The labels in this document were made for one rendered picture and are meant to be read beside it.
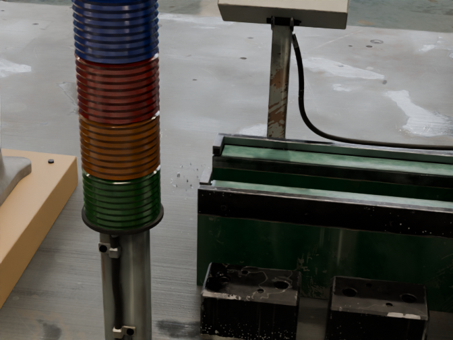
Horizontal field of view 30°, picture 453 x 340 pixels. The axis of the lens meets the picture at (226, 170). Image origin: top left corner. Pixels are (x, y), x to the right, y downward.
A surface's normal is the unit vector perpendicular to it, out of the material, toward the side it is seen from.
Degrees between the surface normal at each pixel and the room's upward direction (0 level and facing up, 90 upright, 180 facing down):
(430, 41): 0
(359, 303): 0
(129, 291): 90
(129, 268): 90
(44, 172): 2
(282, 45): 90
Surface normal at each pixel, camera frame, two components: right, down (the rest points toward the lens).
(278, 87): -0.14, 0.47
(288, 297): 0.03, -0.88
